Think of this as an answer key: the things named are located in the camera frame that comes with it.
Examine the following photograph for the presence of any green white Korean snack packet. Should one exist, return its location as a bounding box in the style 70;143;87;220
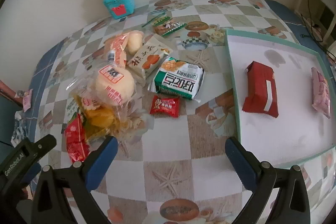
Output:
148;57;205;101

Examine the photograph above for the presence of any teal box with red tag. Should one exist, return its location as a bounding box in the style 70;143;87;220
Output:
103;0;135;19

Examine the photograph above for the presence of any teal shallow cardboard tray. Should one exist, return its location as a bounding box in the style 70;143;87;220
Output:
226;30;335;166

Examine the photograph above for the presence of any yellow bagged cake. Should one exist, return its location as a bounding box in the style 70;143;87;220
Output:
73;95;121;141

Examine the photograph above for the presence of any dark red snack packet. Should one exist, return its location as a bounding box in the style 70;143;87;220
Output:
242;61;278;118

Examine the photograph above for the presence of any orange striped cake packet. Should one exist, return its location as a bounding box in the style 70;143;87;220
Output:
104;33;129;68

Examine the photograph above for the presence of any red nice wafer packet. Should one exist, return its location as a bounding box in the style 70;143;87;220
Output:
64;113;90;163

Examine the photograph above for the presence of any blue white crumpled wrapper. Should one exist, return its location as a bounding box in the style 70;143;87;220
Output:
11;110;28;147

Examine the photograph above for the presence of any checkered patterned tablecloth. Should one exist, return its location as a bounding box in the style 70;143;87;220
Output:
27;0;336;224

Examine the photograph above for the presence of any small red candy packet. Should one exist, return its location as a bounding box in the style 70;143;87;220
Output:
150;96;180;118

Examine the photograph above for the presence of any clear bagged round bun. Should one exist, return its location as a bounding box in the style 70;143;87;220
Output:
67;61;141;133

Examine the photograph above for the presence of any beige persimmon cake packet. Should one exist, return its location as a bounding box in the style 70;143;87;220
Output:
126;34;174;80

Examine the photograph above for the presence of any pink swiss roll packet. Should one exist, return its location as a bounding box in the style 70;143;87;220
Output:
311;67;331;119

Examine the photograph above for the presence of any small pink sachet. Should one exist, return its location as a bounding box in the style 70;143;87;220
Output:
23;89;33;112

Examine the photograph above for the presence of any green edged milk biscuit packet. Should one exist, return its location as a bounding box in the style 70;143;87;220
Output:
141;12;187;37

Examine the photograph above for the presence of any black charging cable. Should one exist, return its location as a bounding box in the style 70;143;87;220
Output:
299;0;336;62

